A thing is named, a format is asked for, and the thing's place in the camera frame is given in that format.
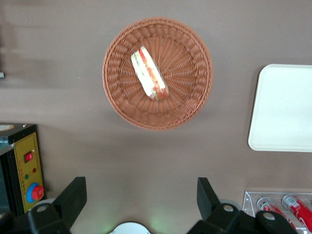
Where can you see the round brown wicker basket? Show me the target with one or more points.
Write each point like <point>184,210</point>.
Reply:
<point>185,73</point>

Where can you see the clear acrylic bottle rack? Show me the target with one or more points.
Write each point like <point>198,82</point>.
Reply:
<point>248,202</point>

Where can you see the cream plastic tray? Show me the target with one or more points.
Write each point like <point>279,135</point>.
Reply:
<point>282,109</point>

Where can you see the triangle sandwich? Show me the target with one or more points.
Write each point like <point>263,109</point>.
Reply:
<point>148,73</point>

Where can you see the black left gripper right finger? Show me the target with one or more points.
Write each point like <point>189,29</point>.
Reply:
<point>207,197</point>

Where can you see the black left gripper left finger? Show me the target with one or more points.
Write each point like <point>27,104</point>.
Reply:
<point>72,200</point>

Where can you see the black food warmer yellow panel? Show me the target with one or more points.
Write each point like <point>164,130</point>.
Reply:
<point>24,151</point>

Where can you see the red cola bottle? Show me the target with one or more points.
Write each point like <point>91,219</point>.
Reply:
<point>267,206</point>
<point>299,209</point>

